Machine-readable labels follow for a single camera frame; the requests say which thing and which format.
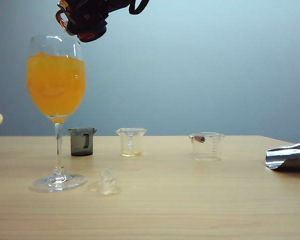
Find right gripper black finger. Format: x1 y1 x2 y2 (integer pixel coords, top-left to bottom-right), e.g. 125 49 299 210
64 0 109 36

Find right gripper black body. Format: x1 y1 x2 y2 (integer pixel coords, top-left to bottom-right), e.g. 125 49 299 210
97 0 131 20

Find amber measuring cup with handle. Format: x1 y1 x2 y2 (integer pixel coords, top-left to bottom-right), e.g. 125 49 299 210
55 0 108 43

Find dark grey measuring cup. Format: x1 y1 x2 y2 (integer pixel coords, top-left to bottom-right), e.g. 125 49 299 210
67 127 98 158

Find clear measuring cup yellow residue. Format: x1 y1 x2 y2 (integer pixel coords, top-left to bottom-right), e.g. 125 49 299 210
114 127 148 158

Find clear measuring cup brown spot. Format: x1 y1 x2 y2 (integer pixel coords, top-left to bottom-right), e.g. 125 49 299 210
188 132 226 162

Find stemmed wine glass with juice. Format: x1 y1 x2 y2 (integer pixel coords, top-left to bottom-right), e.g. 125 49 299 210
26 35 87 193

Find small clear ice cube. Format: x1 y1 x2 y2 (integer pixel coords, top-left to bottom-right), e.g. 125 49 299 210
86 167 121 196

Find black cable loop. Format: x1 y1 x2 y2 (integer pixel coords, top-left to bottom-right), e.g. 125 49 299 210
128 0 151 15

